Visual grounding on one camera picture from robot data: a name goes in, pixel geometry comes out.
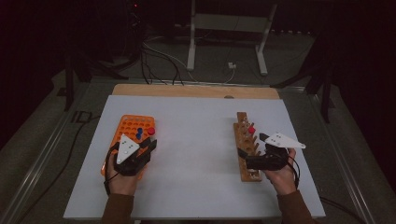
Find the orange plastic tube rack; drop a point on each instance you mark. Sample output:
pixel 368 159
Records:
pixel 129 124

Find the aluminium table frame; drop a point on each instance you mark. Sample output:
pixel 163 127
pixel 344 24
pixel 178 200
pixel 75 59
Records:
pixel 40 161

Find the wooden tube rack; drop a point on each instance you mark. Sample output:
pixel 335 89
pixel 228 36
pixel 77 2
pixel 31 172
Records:
pixel 244 140

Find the blue-capped test tube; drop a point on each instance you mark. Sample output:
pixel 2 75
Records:
pixel 138 136
pixel 139 130

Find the white table mat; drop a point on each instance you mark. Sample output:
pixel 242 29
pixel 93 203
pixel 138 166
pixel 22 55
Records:
pixel 193 149

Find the person's right hand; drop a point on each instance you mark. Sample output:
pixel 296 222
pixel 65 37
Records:
pixel 283 180

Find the black tripod stand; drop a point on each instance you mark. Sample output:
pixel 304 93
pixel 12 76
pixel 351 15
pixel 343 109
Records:
pixel 326 93
pixel 69 84

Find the white metal stand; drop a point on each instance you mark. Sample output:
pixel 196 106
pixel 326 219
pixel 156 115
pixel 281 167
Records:
pixel 229 22

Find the white plug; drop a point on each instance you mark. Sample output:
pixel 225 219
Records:
pixel 232 65

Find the red-capped test tube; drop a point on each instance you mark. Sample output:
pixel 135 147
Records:
pixel 151 131
pixel 251 129

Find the person's left hand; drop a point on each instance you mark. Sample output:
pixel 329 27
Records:
pixel 123 185

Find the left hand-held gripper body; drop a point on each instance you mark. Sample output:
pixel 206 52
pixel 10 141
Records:
pixel 126 149

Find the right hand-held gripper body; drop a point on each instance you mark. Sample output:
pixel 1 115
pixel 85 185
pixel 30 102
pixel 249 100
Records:
pixel 283 140

